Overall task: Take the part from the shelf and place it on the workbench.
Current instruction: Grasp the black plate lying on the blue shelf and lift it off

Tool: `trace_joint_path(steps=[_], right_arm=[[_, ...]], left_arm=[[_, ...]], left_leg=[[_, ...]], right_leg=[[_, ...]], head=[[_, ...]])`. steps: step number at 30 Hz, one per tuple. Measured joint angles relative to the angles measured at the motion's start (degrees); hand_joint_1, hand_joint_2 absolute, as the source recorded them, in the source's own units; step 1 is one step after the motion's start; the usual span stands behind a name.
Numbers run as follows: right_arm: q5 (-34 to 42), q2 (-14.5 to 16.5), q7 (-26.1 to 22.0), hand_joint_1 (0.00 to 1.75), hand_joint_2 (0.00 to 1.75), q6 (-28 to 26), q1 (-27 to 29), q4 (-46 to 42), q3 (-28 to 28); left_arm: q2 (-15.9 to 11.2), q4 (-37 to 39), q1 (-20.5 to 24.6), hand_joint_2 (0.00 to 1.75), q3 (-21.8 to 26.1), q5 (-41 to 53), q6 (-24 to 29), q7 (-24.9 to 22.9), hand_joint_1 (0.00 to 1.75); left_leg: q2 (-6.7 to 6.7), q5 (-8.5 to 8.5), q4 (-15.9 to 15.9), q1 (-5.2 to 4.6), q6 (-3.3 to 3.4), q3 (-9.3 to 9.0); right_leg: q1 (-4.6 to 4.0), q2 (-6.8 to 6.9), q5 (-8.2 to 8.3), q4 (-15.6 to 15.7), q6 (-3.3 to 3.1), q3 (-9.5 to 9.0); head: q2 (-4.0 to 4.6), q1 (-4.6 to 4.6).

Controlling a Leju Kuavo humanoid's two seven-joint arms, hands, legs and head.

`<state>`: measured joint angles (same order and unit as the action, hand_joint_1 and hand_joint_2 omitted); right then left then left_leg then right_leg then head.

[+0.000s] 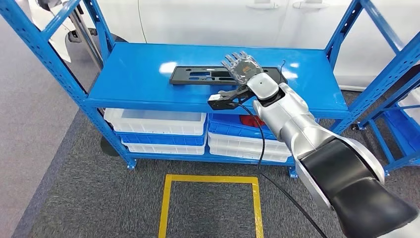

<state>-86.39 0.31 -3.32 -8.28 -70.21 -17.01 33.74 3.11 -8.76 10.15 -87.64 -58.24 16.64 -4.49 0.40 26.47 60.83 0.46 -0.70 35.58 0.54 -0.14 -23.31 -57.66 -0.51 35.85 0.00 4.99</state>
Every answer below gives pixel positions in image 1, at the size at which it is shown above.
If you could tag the white car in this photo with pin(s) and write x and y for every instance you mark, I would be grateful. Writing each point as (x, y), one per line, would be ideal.
(213, 19)

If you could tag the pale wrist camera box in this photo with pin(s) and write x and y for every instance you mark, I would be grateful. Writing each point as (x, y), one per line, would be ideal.
(262, 85)

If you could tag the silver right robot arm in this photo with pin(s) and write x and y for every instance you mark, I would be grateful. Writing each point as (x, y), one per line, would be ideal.
(295, 128)

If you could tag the black plastic plate bracket part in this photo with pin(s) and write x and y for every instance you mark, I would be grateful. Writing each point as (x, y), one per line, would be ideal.
(178, 78)

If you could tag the white plastic bin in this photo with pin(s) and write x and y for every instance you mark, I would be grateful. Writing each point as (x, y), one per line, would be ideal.
(236, 153)
(411, 105)
(147, 126)
(236, 143)
(164, 149)

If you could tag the blue metal shelf rack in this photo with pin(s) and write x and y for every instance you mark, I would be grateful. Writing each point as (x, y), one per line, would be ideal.
(147, 72)
(382, 146)

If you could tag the yellow floor tape square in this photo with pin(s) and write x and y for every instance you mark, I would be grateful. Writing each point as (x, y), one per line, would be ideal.
(210, 178)

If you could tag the black round floor base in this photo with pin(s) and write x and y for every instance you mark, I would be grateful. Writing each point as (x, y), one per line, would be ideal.
(108, 148)

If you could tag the blue plastic bin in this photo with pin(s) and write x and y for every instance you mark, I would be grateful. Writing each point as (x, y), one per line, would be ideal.
(226, 126)
(403, 131)

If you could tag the black camera module with bracket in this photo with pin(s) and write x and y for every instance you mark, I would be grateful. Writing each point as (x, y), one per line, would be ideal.
(220, 104)

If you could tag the red item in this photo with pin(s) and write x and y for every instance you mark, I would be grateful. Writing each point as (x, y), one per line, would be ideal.
(249, 121)

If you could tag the black caster wheel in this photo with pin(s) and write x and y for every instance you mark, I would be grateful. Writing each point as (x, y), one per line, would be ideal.
(354, 127)

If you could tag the grey metal pole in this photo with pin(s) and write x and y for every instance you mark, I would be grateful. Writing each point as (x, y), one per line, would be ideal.
(87, 42)

